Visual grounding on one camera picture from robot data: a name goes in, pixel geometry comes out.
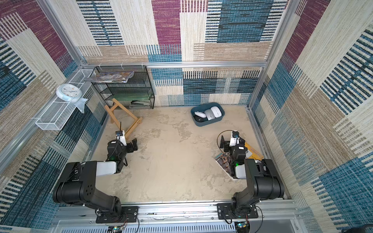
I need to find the black mouse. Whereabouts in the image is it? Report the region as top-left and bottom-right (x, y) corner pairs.
(194, 115), (205, 122)

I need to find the teal storage box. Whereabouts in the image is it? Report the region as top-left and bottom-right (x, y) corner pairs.
(190, 102), (225, 127)

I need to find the wooden easel stand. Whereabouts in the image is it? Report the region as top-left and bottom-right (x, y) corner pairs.
(105, 98), (143, 139)

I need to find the magazine on rack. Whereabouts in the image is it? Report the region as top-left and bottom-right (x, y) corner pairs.
(84, 71), (135, 83)

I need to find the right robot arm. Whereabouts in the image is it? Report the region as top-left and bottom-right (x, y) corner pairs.
(215, 135), (285, 220)

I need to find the black stapler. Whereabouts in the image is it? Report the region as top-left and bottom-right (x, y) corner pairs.
(131, 101), (150, 106)

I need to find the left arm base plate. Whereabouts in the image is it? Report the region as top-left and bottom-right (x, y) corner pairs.
(96, 206), (139, 224)

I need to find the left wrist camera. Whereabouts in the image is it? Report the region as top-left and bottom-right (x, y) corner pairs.
(116, 130), (127, 146)

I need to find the yellow textbook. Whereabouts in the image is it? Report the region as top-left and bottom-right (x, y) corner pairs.
(215, 142), (264, 180)

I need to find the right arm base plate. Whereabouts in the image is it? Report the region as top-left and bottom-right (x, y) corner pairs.
(216, 203), (258, 220)

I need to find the green book on rack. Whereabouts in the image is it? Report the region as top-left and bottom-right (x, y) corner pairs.
(109, 93), (152, 102)

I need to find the white mouse with logo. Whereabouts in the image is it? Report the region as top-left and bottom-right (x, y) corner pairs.
(194, 111), (207, 118)

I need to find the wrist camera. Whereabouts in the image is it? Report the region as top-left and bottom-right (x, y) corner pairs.
(229, 131), (240, 147)
(116, 130), (127, 146)

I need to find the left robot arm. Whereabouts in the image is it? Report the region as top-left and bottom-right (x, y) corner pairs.
(52, 138), (138, 217)

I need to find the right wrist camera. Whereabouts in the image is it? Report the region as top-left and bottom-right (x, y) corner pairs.
(229, 131), (240, 147)

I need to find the silver grey mouse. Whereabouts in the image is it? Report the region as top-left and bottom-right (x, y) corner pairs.
(204, 109), (215, 120)

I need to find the white wire basket shelf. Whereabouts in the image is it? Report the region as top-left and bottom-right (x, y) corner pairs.
(36, 69), (93, 131)

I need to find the white round clock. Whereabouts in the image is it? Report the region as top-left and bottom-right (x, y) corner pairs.
(56, 83), (83, 103)

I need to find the black wire shelf rack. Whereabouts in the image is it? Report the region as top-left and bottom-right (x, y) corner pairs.
(92, 66), (155, 109)

